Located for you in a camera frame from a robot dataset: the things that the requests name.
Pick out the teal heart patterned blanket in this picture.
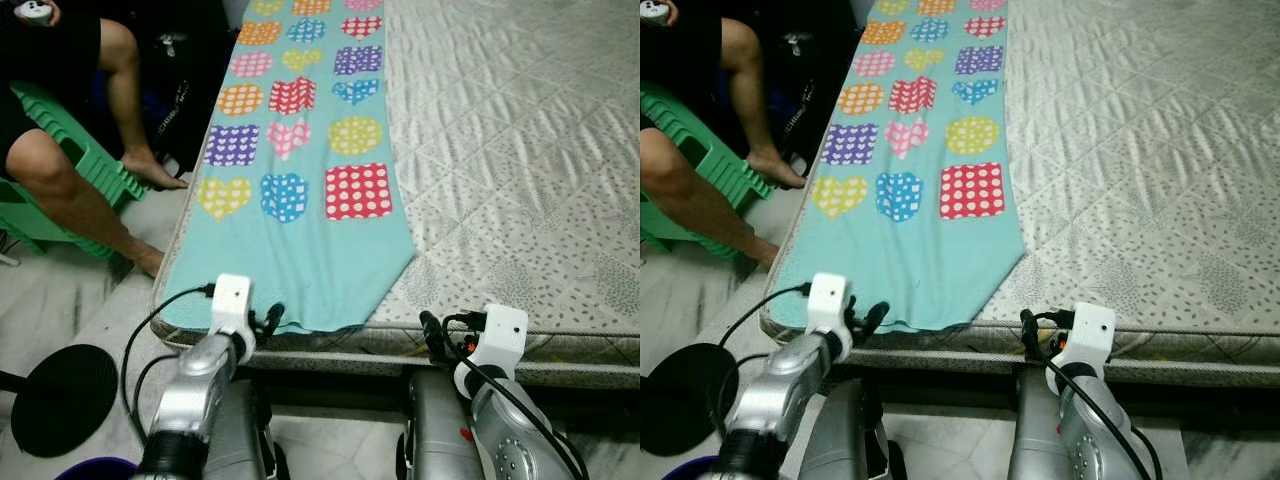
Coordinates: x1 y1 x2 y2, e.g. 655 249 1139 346
160 0 416 334
770 0 1026 334

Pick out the silver robot right leg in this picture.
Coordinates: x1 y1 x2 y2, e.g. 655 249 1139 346
398 368 481 480
1005 368 1076 480

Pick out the green plastic stool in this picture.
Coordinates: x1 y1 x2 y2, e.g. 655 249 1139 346
640 80 771 263
0 80 146 263

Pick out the grey patterned mattress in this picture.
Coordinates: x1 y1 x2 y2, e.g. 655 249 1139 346
155 0 641 386
760 0 1280 363

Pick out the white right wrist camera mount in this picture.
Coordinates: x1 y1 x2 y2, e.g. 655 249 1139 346
455 304 529 386
1045 303 1116 386

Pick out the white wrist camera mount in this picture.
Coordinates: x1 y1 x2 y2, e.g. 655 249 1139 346
455 304 529 386
1045 303 1116 386
808 272 853 346
210 274 253 346

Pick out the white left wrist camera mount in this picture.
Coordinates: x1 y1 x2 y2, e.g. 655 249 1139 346
210 274 253 346
808 272 853 346

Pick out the dark bed frame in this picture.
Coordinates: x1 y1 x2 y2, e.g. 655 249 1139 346
240 358 641 421
860 352 1280 416

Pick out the black strapped backpack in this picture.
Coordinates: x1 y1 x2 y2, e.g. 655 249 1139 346
770 25 856 173
150 28 233 176

